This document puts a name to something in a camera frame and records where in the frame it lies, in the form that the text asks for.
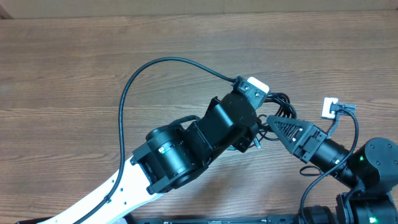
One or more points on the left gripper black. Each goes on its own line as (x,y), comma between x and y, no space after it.
(243,144)

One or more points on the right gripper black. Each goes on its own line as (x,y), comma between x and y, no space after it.
(295,144)

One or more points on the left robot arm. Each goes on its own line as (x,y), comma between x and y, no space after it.
(172,156)

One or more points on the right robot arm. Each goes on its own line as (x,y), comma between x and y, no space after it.
(370,173)

